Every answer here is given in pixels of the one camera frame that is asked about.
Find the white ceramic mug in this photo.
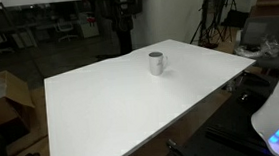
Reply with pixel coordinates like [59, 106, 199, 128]
[148, 50, 170, 77]

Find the white storage cabinet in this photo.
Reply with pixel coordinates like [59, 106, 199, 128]
[77, 10, 101, 41]

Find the black tripod stand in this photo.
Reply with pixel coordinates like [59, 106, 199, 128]
[187, 0, 220, 51]
[213, 0, 245, 45]

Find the open brown cardboard box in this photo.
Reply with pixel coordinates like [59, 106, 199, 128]
[0, 67, 49, 156]

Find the crumpled clear plastic bag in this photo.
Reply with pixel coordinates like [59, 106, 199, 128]
[235, 35, 279, 61]

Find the grey padded chair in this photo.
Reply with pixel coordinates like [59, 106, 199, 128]
[233, 15, 279, 78]

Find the black metal rail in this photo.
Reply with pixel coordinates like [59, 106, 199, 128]
[205, 121, 267, 156]

